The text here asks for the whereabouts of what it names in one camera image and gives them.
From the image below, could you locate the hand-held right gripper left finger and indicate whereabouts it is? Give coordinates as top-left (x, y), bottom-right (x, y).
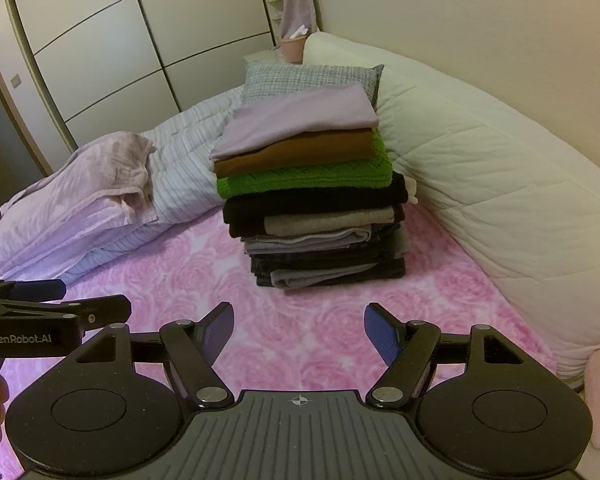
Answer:
top-left (67, 302), bottom-right (236, 409)

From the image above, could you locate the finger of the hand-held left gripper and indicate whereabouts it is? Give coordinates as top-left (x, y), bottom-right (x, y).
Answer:
top-left (0, 296), bottom-right (133, 333)
top-left (0, 279), bottom-right (67, 303)

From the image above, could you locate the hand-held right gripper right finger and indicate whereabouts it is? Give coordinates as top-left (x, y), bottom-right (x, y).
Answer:
top-left (364, 302), bottom-right (529, 409)

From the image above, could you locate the pink floral blanket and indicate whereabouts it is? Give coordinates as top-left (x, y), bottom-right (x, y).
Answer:
top-left (0, 200), bottom-right (556, 467)

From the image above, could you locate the light pink folded blanket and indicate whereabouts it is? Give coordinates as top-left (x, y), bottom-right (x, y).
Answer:
top-left (0, 131), bottom-right (159, 274)

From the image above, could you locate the stack of folded clothes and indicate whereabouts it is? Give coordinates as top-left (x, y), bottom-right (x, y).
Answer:
top-left (214, 127), bottom-right (419, 291)

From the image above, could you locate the grey striped duvet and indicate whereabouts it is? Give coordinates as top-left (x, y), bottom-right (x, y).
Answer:
top-left (62, 85), bottom-right (246, 281)

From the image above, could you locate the cream quilted headboard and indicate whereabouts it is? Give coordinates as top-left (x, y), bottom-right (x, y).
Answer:
top-left (302, 31), bottom-right (600, 392)

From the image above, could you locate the cream sliding wardrobe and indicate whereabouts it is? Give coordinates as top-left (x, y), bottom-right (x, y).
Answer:
top-left (0, 0), bottom-right (279, 162)

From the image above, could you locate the grey checked pillow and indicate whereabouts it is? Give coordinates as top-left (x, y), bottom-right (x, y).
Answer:
top-left (241, 61), bottom-right (385, 112)

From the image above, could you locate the pink bucket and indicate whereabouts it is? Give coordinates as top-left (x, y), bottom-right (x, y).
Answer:
top-left (279, 29), bottom-right (309, 65)

